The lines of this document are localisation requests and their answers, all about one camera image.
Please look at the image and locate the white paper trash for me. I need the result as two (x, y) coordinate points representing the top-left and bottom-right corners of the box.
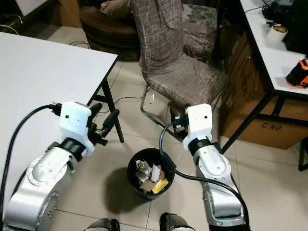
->
(150, 164), (162, 181)

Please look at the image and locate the crumpled pale wrapper trash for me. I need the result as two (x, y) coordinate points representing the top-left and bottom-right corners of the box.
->
(135, 159), (151, 180)

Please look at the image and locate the yellow trash piece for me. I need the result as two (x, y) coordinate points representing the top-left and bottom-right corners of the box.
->
(151, 178), (169, 194)

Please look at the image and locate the black round rubbish bin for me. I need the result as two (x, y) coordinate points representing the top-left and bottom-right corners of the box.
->
(127, 147), (176, 201)

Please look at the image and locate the brown cardboard trash piece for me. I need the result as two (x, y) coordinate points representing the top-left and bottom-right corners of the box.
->
(140, 180), (155, 193)

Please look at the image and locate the large empty white table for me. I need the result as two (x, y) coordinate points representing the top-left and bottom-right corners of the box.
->
(0, 31), (124, 215)

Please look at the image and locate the brown cardboard box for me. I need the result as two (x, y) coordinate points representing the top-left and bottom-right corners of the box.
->
(218, 20), (308, 150)

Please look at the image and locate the dark brown ottoman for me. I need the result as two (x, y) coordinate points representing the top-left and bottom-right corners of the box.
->
(79, 0), (143, 62)

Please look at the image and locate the patterned fabric armchair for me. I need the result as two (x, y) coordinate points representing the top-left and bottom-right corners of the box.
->
(183, 3), (219, 62)

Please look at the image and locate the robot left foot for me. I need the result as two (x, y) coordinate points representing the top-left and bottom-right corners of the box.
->
(84, 218), (120, 231)

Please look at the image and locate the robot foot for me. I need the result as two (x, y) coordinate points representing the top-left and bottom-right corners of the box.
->
(84, 218), (120, 231)
(159, 212), (196, 231)

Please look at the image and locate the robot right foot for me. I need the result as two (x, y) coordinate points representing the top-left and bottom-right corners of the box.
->
(159, 212), (196, 231)

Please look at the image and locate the brown wooden cabinet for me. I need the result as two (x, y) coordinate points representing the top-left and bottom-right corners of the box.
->
(50, 0), (81, 28)

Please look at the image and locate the tan cushion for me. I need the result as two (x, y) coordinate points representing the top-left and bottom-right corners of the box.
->
(101, 0), (133, 20)

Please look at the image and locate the white table with clutter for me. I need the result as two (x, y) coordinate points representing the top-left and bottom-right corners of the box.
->
(220, 0), (308, 172)

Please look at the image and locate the small white desk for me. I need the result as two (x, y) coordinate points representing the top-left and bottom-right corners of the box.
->
(15, 0), (51, 15)

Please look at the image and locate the orange and black tool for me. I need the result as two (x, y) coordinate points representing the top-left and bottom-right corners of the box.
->
(285, 57), (308, 89)

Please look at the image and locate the white tape roll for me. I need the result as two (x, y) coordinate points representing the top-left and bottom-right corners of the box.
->
(267, 25), (289, 45)

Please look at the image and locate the black bag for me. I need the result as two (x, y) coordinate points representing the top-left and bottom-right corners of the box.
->
(262, 0), (308, 54)

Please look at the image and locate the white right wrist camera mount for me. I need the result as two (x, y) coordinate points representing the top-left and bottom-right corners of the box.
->
(183, 103), (214, 151)

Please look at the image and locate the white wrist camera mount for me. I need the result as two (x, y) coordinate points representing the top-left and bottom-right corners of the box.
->
(60, 101), (93, 155)
(183, 103), (214, 151)

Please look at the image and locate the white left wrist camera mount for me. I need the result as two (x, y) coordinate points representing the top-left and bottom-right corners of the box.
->
(60, 101), (93, 155)

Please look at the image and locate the thin black floor cable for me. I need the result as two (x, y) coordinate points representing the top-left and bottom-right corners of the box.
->
(115, 95), (143, 104)

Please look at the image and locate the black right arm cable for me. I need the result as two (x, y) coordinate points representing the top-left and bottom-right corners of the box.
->
(159, 121), (251, 231)

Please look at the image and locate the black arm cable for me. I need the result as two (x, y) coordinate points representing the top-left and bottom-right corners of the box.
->
(0, 103), (63, 222)
(159, 121), (251, 231)

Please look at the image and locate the grey patterned chair metal frame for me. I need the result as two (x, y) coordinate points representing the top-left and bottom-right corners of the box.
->
(131, 0), (230, 129)

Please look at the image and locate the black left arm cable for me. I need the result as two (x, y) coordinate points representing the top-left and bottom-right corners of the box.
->
(0, 103), (63, 222)

